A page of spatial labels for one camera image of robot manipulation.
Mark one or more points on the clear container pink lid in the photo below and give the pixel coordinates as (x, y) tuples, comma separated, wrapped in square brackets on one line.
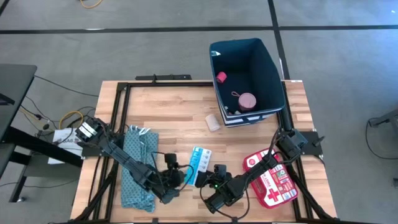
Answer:
[(247, 102)]

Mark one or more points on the beige bandage roll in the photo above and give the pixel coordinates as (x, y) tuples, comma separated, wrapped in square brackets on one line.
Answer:
[(213, 123)]

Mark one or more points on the white paper sheet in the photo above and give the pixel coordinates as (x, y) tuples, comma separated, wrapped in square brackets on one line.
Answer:
[(60, 143)]

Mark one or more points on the blue white pill organizer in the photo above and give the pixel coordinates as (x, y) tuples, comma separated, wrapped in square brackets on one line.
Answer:
[(199, 158)]

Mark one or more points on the pink bandage roll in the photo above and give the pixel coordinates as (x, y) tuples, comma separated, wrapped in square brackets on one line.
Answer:
[(221, 77)]

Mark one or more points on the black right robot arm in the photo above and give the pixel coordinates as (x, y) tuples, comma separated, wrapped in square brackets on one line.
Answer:
[(264, 163)]

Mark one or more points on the black metal bracket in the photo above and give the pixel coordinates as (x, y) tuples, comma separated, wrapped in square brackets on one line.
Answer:
[(164, 77)]

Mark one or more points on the red first aid kit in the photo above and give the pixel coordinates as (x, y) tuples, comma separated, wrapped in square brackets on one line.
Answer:
[(276, 183)]

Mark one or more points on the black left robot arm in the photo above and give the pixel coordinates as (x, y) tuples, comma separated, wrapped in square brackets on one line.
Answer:
[(124, 158)]

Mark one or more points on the navy white striped basket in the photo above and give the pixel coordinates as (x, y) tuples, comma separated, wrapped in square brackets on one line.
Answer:
[(248, 62)]

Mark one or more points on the black desk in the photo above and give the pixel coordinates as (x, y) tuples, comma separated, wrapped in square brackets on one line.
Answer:
[(15, 93)]

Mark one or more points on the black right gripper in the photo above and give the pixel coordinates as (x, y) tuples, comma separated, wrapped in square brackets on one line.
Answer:
[(227, 193)]

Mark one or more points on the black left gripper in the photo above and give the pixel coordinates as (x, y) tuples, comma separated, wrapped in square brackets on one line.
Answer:
[(172, 182)]

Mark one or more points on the black aluminium table frame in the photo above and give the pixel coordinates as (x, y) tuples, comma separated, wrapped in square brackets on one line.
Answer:
[(171, 84)]

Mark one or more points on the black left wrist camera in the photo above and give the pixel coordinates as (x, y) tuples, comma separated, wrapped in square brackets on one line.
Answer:
[(170, 160)]

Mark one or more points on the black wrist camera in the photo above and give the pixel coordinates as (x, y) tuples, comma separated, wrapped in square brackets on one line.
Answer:
[(220, 171), (170, 160)]

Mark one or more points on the teal patterned cloth gown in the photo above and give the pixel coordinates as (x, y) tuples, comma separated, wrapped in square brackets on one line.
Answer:
[(136, 174)]

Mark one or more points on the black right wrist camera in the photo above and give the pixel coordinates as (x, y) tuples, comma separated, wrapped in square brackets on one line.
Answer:
[(220, 171)]

